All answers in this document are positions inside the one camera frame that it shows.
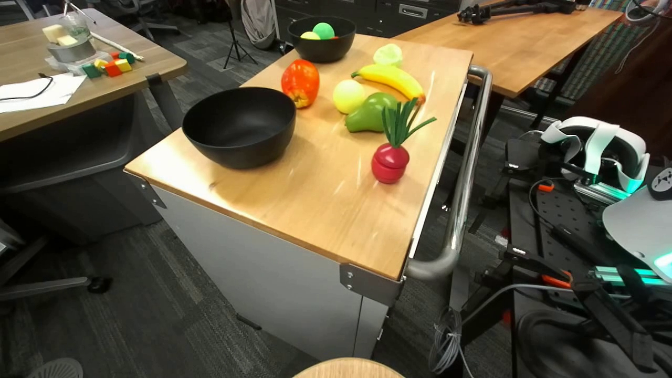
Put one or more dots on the green apple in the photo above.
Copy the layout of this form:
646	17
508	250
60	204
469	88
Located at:
368	116

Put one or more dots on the black round controller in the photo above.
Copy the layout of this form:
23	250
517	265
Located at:
662	183

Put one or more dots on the black plastic bowl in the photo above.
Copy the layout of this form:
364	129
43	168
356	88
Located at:
323	48
238	129

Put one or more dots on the round wooden stool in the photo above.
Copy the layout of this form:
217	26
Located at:
349	369

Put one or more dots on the white thin stick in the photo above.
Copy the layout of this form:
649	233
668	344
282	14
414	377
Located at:
116	44

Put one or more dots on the yellow round plastic fruit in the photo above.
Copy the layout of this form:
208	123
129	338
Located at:
349	95

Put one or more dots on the red radish with green leaves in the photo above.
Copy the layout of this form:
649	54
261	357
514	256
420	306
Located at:
390	162

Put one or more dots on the black tripod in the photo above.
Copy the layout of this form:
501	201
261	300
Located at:
233	32

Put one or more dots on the orange plastic bell pepper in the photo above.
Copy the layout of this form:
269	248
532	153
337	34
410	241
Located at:
301	82

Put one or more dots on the pale grey rounded cover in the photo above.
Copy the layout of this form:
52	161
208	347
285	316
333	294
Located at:
641	224

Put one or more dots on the wooden top tool cart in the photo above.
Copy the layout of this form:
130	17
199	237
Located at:
280	279

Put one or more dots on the long wooden desk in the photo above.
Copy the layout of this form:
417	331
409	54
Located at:
532	48

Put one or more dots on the coloured toy blocks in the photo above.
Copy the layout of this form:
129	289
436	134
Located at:
107	63

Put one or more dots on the dark mesh office chair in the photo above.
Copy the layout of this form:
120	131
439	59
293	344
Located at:
71	153

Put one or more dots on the light green plastic fruit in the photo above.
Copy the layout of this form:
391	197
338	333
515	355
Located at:
324	31

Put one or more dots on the clear plastic container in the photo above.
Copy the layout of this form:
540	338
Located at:
65	39

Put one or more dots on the black articulated stand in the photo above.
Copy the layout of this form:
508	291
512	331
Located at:
517	8

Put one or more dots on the black clamp with orange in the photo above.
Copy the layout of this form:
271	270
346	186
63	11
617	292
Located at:
532	270

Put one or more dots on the yellow plastic lemon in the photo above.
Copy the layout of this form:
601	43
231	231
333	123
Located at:
309	34

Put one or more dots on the white paper sheet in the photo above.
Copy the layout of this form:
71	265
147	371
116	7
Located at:
43	95

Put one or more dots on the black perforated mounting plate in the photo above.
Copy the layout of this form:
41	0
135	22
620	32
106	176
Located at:
575	224

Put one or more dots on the pale yellow-green plastic fruit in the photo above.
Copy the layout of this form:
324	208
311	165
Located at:
388	55

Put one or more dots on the yellow plastic banana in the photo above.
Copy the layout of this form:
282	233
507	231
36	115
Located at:
391	80

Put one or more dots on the white VR headset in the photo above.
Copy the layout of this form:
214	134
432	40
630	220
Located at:
595	149

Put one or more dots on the dark green mesh panel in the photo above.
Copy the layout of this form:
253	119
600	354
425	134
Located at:
623	63

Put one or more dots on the black equipment case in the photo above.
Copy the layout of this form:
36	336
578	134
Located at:
391	14

